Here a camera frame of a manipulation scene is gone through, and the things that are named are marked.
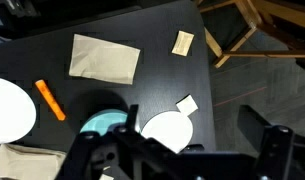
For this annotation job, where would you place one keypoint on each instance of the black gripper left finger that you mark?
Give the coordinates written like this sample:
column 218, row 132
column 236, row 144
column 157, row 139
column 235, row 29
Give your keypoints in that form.
column 132, row 116

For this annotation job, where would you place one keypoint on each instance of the teal bowl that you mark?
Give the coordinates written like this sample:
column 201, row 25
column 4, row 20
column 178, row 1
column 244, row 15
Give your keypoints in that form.
column 102, row 121

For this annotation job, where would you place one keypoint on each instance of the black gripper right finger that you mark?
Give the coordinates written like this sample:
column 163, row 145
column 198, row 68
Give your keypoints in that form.
column 277, row 150

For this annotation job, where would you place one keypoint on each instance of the small tan printed packet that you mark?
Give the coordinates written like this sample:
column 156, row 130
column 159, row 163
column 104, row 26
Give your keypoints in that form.
column 183, row 43

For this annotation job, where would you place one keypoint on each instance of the orange marker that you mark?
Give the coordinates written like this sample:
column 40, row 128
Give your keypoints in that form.
column 50, row 100

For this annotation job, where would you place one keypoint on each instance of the wooden easel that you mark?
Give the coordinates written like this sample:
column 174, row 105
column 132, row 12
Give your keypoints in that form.
column 213, row 41

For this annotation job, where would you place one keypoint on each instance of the white round plate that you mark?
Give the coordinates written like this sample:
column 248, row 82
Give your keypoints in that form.
column 8, row 110
column 168, row 131

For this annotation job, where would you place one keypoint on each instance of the small white paper square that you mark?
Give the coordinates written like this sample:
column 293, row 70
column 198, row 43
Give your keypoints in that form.
column 187, row 105

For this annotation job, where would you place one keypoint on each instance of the brown paper bag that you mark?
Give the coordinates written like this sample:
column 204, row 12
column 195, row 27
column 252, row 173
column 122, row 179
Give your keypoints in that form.
column 25, row 163
column 103, row 60

